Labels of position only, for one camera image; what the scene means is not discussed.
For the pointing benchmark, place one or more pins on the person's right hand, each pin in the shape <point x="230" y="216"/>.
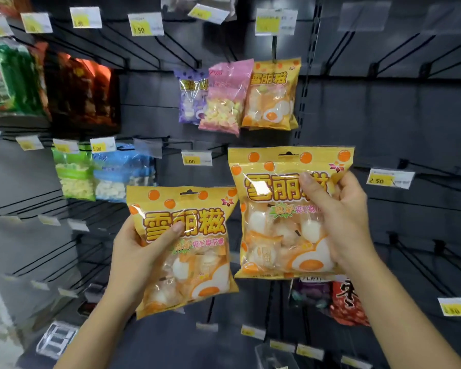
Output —
<point x="349" y="226"/>

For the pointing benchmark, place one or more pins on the person's left hand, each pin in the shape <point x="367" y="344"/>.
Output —
<point x="130" y="265"/>

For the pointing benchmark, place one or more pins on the dark grey hook shelf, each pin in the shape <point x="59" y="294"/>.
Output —
<point x="388" y="111"/>

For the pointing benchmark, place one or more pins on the purple marshmallow packets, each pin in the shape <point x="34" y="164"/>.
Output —
<point x="188" y="99"/>

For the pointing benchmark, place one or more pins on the person's right forearm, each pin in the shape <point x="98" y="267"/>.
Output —
<point x="399" y="322"/>

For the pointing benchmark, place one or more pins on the red patterned packet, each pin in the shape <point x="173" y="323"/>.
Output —
<point x="349" y="303"/>

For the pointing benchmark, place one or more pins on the dark purple packet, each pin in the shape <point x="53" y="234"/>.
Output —
<point x="309" y="295"/>

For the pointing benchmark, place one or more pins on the blue white packet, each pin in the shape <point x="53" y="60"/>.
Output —
<point x="119" y="176"/>

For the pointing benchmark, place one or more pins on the green yellow packet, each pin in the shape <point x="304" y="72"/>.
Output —
<point x="75" y="176"/>

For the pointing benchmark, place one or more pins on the grey weighing scale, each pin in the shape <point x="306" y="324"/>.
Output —
<point x="57" y="340"/>

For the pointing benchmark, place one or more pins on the clear plastic box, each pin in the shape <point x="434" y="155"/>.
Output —
<point x="272" y="359"/>

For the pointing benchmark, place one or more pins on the bunch of dark red packets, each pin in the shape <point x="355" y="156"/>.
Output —
<point x="84" y="96"/>

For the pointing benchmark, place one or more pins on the pink marshmallow packet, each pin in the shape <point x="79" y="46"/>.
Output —
<point x="224" y="99"/>

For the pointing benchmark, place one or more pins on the orange red packet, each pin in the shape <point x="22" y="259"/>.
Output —
<point x="40" y="72"/>

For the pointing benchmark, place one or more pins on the bunch of green packets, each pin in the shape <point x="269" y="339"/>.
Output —
<point x="7" y="80"/>

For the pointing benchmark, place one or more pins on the red brown packet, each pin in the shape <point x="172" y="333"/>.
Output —
<point x="4" y="3"/>

